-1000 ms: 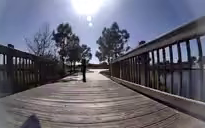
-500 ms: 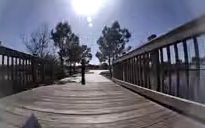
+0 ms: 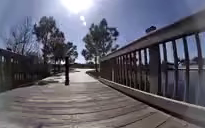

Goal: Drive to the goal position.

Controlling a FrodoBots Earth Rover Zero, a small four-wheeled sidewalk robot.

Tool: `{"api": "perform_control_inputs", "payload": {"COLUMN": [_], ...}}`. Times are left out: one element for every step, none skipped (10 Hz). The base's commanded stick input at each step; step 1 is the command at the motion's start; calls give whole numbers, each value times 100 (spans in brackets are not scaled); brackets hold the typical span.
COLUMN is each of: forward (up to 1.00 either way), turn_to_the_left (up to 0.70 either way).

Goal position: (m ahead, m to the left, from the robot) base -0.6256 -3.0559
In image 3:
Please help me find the wooden plank boardwalk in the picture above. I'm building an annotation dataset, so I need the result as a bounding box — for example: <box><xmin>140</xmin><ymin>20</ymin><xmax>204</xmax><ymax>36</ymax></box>
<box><xmin>0</xmin><ymin>68</ymin><xmax>204</xmax><ymax>128</ymax></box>

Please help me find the bare tree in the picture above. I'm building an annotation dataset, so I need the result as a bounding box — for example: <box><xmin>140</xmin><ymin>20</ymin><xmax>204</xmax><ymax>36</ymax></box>
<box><xmin>2</xmin><ymin>16</ymin><xmax>41</xmax><ymax>57</ymax></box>

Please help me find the water surface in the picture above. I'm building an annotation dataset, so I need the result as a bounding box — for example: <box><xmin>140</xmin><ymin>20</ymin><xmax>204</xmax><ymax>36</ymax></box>
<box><xmin>158</xmin><ymin>68</ymin><xmax>205</xmax><ymax>109</ymax></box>

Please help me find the wooden railing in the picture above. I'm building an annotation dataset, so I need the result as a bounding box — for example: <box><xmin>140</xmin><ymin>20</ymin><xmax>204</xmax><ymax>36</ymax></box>
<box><xmin>0</xmin><ymin>45</ymin><xmax>54</xmax><ymax>97</ymax></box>
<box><xmin>95</xmin><ymin>5</ymin><xmax>205</xmax><ymax>128</ymax></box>

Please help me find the small dark leafy tree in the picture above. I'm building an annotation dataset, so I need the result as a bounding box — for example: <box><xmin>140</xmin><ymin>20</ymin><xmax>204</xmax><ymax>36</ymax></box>
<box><xmin>65</xmin><ymin>41</ymin><xmax>80</xmax><ymax>64</ymax></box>

